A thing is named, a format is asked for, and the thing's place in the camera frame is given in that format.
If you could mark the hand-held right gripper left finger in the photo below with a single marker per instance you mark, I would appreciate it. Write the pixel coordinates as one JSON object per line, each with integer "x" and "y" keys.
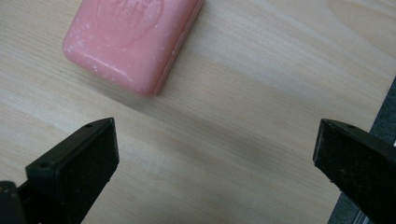
{"x": 77, "y": 168}

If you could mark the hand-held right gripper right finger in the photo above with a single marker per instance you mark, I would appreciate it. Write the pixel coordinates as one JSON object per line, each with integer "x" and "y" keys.
{"x": 358, "y": 161}

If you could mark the pink soap bar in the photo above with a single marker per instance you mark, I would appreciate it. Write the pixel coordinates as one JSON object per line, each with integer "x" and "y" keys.
{"x": 130, "y": 43}

